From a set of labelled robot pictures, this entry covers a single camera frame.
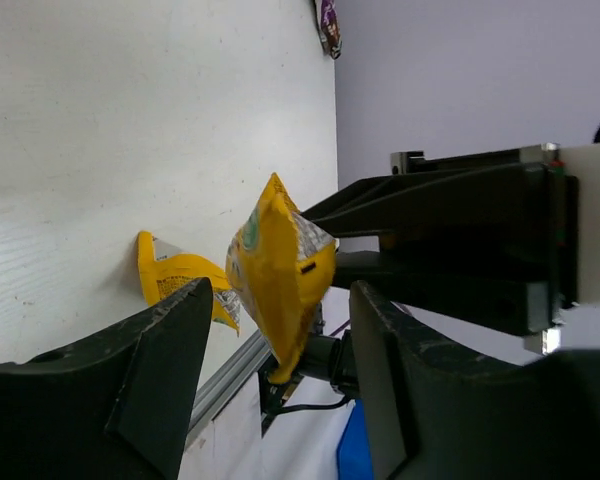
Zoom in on yellow snack packet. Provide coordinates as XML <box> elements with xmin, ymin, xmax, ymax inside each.
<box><xmin>225</xmin><ymin>174</ymin><xmax>336</xmax><ymax>384</ymax></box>

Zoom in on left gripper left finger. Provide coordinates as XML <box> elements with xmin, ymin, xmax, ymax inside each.
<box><xmin>0</xmin><ymin>278</ymin><xmax>213</xmax><ymax>479</ymax></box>

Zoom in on yellow M&M packet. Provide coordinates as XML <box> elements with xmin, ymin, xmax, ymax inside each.
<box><xmin>136</xmin><ymin>231</ymin><xmax>241</xmax><ymax>335</ymax></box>

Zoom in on dark snack bar edge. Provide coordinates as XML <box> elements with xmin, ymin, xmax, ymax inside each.
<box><xmin>314</xmin><ymin>0</ymin><xmax>342</xmax><ymax>60</ymax></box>

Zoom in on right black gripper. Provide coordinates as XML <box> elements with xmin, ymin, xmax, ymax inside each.
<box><xmin>302</xmin><ymin>142</ymin><xmax>579</xmax><ymax>355</ymax></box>

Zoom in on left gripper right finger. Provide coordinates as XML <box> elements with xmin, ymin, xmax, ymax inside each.
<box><xmin>349</xmin><ymin>282</ymin><xmax>600</xmax><ymax>479</ymax></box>

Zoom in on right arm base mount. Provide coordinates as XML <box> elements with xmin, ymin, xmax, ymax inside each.
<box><xmin>257</xmin><ymin>299</ymin><xmax>361</xmax><ymax>439</ymax></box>

